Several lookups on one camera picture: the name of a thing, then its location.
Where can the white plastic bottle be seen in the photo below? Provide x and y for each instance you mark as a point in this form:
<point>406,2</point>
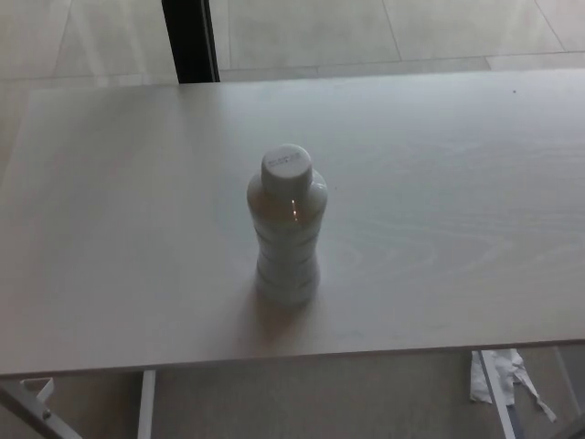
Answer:
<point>285,238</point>

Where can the white metal table leg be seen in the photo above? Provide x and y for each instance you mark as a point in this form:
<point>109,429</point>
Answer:
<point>146,407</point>

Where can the crumpled white paper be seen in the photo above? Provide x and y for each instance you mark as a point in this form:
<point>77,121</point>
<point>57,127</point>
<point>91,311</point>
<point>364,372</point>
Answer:
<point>481,379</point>

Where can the white slanted table leg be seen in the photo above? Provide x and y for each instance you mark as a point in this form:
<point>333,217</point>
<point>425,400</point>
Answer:
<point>499,398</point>

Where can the black vertical door frame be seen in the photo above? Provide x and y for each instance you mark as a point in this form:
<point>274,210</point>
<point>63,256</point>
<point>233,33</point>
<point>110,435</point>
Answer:
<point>189,41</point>

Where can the white table leg with bracket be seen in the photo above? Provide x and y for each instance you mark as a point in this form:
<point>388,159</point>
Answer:
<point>39,397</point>

